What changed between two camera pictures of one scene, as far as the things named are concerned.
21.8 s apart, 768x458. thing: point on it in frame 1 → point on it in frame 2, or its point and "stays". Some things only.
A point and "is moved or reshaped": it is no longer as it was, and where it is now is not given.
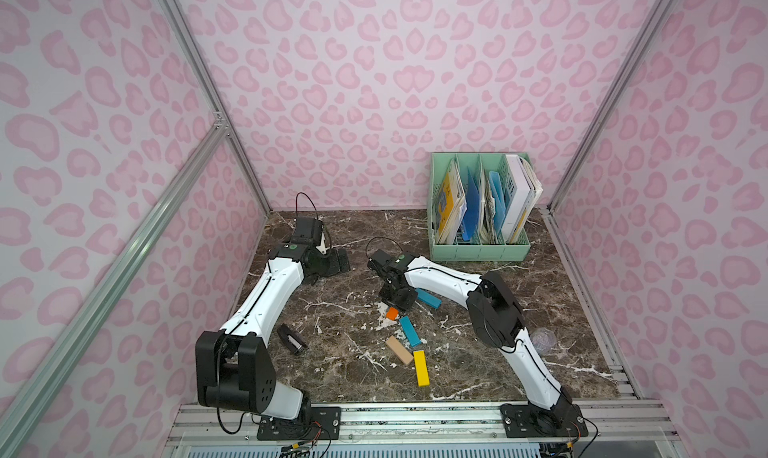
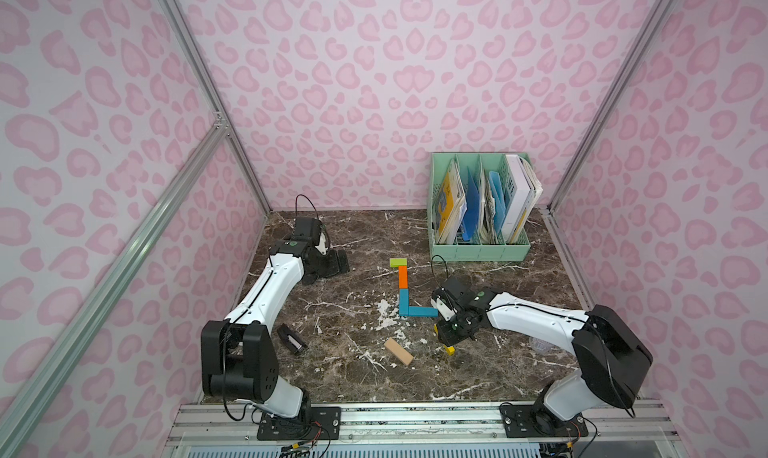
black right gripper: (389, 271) → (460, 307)
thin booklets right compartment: (532, 204) stays
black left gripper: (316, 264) stays
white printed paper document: (452, 205) stays
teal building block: (410, 331) is moved or reshaped
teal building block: (433, 300) → (423, 311)
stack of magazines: (487, 212) stays
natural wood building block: (401, 352) stays
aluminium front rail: (617, 429) stays
